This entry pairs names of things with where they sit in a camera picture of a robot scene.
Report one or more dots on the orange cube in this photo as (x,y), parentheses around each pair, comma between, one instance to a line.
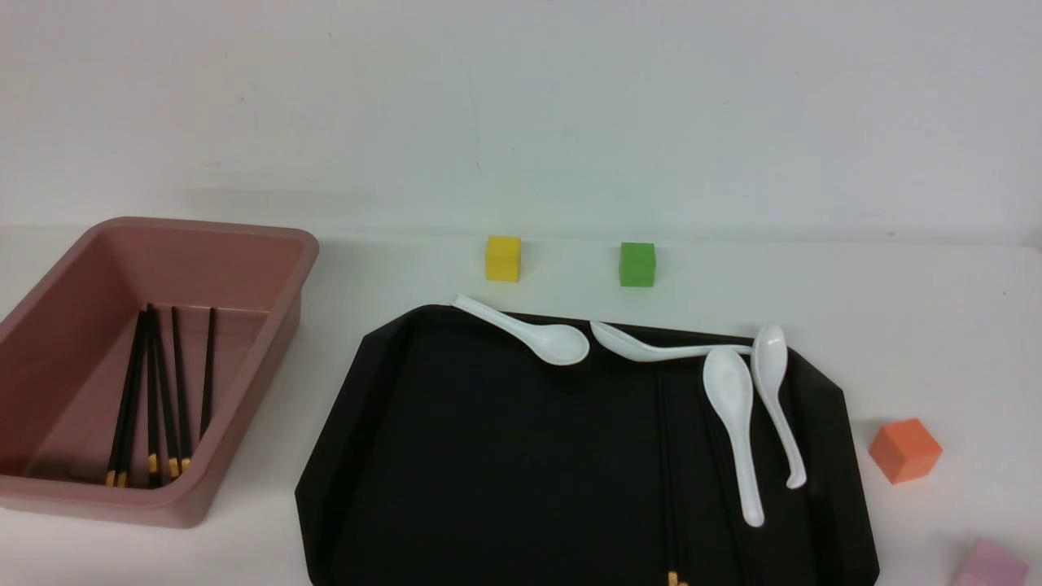
(905,450)

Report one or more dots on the yellow cube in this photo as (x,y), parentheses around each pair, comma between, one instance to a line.
(502,259)

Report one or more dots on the white spoon lying sideways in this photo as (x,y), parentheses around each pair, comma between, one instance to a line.
(635,350)

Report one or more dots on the white spoon far left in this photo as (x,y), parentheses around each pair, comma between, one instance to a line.
(555,344)

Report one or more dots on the pink plastic bin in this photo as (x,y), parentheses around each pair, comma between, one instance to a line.
(65,349)

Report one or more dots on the white spoon far right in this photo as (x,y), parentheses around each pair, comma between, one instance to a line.
(769,359)

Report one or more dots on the green cube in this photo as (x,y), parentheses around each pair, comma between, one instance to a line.
(637,265)

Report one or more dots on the black plastic tray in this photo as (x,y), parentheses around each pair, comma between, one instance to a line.
(454,456)

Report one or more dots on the pink cube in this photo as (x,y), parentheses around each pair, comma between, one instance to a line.
(990,563)

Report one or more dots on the white spoon centre long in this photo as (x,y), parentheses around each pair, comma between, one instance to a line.
(729,390)

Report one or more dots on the black chopstick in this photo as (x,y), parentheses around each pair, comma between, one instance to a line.
(207,396)
(131,412)
(114,453)
(671,535)
(167,410)
(185,437)
(153,433)

